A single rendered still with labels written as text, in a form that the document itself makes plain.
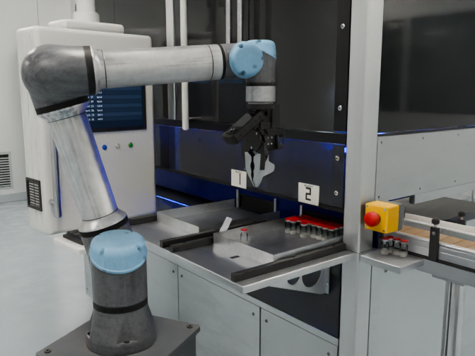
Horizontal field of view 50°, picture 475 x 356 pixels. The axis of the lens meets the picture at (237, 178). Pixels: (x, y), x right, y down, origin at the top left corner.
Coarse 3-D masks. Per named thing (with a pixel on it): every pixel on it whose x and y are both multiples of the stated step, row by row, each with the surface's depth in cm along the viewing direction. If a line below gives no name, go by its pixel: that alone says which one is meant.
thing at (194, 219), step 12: (204, 204) 188; (216, 204) 191; (228, 204) 195; (168, 216) 170; (180, 216) 182; (192, 216) 182; (204, 216) 182; (216, 216) 182; (228, 216) 182; (240, 216) 182; (252, 216) 169; (264, 216) 172; (276, 216) 176; (180, 228) 164; (192, 228) 159; (204, 228) 157; (216, 228) 160
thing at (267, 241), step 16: (256, 224) 159; (272, 224) 164; (224, 240) 145; (256, 240) 153; (272, 240) 153; (288, 240) 153; (304, 240) 153; (320, 240) 153; (336, 240) 145; (256, 256) 135; (272, 256) 130; (288, 256) 133
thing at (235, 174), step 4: (232, 172) 182; (236, 172) 180; (240, 172) 178; (244, 172) 177; (232, 176) 183; (236, 176) 181; (240, 176) 179; (244, 176) 177; (232, 180) 183; (236, 180) 181; (240, 180) 179; (244, 180) 177; (232, 184) 183; (236, 184) 181; (240, 184) 179; (244, 184) 178; (244, 188) 178
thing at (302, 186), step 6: (300, 186) 156; (306, 186) 154; (312, 186) 152; (318, 186) 150; (300, 192) 156; (306, 192) 154; (312, 192) 152; (318, 192) 150; (300, 198) 156; (312, 198) 152; (318, 198) 150; (312, 204) 152; (318, 204) 151
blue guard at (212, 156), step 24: (168, 144) 216; (192, 144) 201; (216, 144) 188; (240, 144) 177; (288, 144) 158; (312, 144) 150; (336, 144) 143; (168, 168) 218; (192, 168) 203; (216, 168) 190; (240, 168) 178; (288, 168) 159; (312, 168) 151; (336, 168) 144; (288, 192) 160
